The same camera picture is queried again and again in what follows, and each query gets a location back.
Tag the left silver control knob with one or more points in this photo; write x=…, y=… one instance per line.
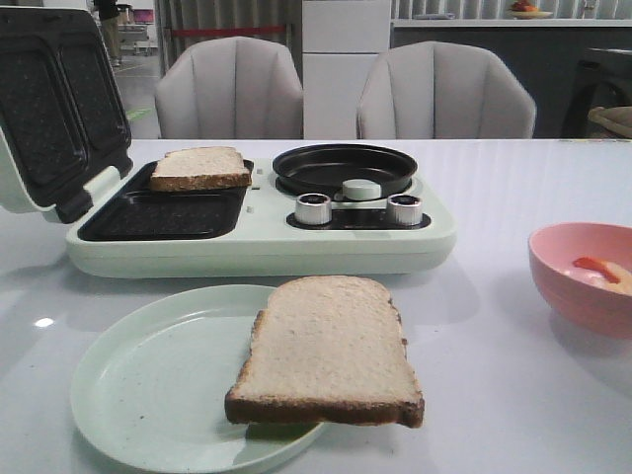
x=313, y=209

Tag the fruit plate on counter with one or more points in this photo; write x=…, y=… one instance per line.
x=525, y=10

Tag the pink plastic bowl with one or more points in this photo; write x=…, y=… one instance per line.
x=552, y=251

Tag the mint green sandwich maker lid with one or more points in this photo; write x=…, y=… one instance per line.
x=63, y=125

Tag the silver control knob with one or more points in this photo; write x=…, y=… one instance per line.
x=404, y=210
x=313, y=209

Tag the right grey upholstered chair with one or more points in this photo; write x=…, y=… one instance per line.
x=443, y=90

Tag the white cabinet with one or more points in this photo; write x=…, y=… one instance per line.
x=340, y=41

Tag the left grey upholstered chair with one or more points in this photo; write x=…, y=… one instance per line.
x=232, y=88

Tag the mint green breakfast maker base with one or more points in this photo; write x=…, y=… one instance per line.
x=133, y=232

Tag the person in background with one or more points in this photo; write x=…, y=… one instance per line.
x=108, y=14

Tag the white bread slice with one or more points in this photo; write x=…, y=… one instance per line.
x=200, y=168
x=327, y=349

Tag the grey upholstered chair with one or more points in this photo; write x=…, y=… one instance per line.
x=232, y=88
x=443, y=90

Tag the dark appliance at right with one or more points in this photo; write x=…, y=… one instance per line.
x=603, y=78

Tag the mint green round plate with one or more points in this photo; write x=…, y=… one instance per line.
x=149, y=393

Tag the right silver control knob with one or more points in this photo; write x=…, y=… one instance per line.
x=404, y=210

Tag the orange cooked shrimp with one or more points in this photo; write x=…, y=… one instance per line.
x=606, y=275

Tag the black round frying pan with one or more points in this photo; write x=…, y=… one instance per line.
x=323, y=168

